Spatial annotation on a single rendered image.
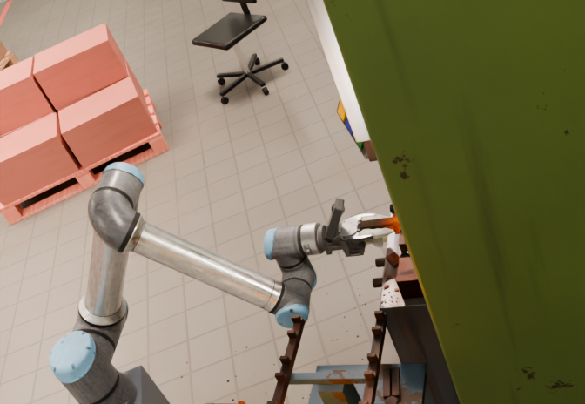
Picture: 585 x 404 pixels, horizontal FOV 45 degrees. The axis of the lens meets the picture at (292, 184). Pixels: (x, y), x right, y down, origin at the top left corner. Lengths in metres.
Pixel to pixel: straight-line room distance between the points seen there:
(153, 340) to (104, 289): 1.29
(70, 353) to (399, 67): 1.55
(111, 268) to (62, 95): 3.03
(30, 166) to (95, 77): 0.75
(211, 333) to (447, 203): 2.27
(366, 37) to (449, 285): 0.53
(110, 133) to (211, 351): 1.98
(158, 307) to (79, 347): 1.40
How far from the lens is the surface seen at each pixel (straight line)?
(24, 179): 4.91
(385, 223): 1.91
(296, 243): 1.97
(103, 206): 1.89
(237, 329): 3.31
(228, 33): 4.92
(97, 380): 2.32
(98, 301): 2.29
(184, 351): 3.36
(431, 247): 1.29
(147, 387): 2.51
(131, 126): 4.78
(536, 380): 1.58
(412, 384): 1.86
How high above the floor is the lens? 2.24
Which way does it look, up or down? 34 degrees down
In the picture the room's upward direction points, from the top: 24 degrees counter-clockwise
